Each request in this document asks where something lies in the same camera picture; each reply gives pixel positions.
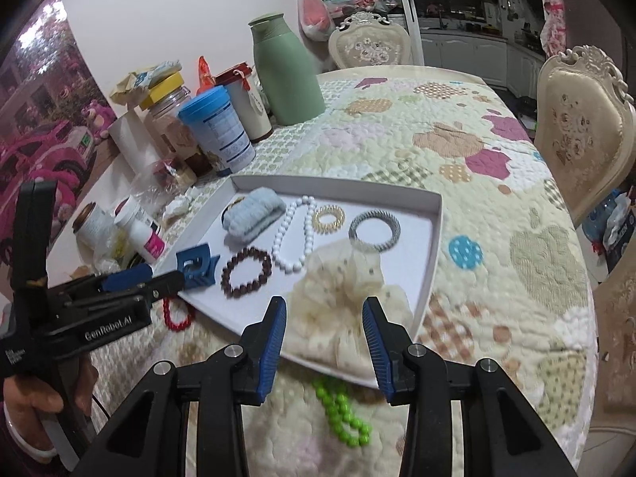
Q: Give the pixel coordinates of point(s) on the brown lid white jar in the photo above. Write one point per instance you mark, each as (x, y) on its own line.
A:
(95, 228)

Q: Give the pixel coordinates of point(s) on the yellow lid glass jar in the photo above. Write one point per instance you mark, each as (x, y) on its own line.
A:
(163, 103)

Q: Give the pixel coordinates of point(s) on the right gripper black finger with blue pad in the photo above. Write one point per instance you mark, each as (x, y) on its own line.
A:
(238, 375)
(411, 375)

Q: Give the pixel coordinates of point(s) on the person's left hand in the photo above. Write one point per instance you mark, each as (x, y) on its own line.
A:
(25, 398)

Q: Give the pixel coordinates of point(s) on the red lid white tumbler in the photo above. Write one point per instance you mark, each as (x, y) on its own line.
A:
(246, 100)

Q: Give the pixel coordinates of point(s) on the crumpled paper packet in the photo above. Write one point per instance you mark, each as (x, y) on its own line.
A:
(136, 85)

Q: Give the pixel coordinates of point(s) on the blue hair claw clip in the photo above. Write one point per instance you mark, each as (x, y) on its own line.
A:
(197, 266)

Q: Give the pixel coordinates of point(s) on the pink bear car poster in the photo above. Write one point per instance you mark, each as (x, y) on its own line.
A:
(54, 120)

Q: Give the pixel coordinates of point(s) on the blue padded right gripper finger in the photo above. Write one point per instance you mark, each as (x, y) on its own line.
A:
(126, 279)

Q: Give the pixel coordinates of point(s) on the white pink label bottle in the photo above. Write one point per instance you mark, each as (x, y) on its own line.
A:
(141, 230)

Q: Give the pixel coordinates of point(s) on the light blue fluffy scrunchie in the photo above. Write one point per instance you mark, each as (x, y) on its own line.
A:
(247, 219)

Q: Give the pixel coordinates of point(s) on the clear bag of snacks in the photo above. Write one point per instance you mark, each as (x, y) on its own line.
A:
(161, 182)

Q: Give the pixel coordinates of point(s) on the green thermos flask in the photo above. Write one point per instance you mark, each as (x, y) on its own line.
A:
(285, 71)

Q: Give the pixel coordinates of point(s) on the cream ornate chair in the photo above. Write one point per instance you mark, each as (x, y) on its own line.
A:
(585, 126)
(366, 39)

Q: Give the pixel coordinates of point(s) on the cream ornate chair far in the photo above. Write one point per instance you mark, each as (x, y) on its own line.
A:
(366, 39)

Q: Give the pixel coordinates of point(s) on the blue lid white canister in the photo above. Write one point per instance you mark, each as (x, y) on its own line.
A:
(218, 131)

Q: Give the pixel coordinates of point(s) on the red plastic bag hanging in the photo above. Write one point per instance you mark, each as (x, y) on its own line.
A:
(315, 20)

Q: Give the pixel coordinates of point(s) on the white shallow tray box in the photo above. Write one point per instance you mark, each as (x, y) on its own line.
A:
(410, 264)

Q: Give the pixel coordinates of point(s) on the cream ornate chair right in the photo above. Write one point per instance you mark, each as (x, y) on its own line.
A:
(585, 126)

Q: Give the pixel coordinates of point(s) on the cream dotted organza scrunchie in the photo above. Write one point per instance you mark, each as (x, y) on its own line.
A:
(325, 307)

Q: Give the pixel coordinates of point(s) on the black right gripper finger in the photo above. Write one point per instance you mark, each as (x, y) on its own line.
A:
(158, 288)

